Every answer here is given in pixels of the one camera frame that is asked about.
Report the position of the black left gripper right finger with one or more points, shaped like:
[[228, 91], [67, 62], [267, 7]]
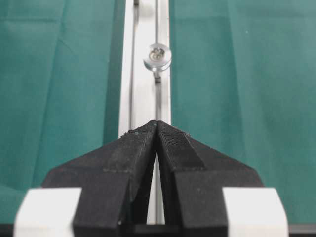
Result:
[[192, 177]]

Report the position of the green cloth mat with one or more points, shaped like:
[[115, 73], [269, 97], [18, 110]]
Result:
[[243, 81]]

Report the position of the near silver knob shaft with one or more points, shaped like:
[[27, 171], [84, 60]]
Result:
[[158, 60]]

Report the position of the aluminium extrusion rail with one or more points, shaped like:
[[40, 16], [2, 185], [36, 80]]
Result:
[[141, 99]]

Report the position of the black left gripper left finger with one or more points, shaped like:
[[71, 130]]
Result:
[[115, 182]]

